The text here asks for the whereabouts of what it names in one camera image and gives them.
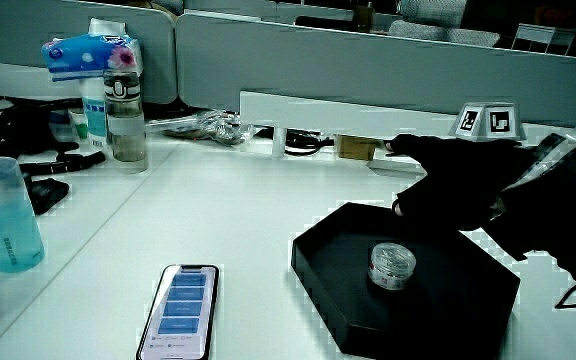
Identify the person's right hand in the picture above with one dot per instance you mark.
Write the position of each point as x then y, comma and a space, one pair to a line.
458, 180

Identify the black hexagonal plate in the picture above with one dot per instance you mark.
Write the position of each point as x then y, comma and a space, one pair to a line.
418, 310

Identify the black pouch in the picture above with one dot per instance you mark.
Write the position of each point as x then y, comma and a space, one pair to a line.
47, 192

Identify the grey desk partition panel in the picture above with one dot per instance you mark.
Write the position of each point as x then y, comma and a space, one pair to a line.
28, 35
368, 70

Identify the clear water bottle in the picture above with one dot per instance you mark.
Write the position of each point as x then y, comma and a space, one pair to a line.
126, 125

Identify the crumpled clear plastic bag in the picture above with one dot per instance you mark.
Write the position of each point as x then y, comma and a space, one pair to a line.
213, 125

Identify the black smartphone with lit screen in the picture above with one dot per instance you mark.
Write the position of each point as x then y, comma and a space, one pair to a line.
182, 312

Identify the black bag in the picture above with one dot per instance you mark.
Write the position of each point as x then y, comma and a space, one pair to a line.
18, 125

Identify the clear round paper clip box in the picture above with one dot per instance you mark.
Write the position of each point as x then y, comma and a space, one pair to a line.
391, 266

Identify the brown cardboard box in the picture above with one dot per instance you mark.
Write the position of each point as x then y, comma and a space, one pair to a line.
355, 147

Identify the grey mesh office chair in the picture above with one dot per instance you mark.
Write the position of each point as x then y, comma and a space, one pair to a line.
443, 22

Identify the white monitor riser shelf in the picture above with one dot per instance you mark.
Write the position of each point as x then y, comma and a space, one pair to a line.
338, 117

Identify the person's right forearm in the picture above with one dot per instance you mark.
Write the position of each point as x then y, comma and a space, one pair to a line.
563, 210

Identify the blue floral tissue pack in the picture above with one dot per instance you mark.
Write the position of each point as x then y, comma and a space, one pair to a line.
90, 56

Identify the white bottle with blue label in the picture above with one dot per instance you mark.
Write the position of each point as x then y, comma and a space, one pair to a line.
94, 112

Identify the small green white tube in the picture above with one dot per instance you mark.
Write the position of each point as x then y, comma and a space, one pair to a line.
81, 125

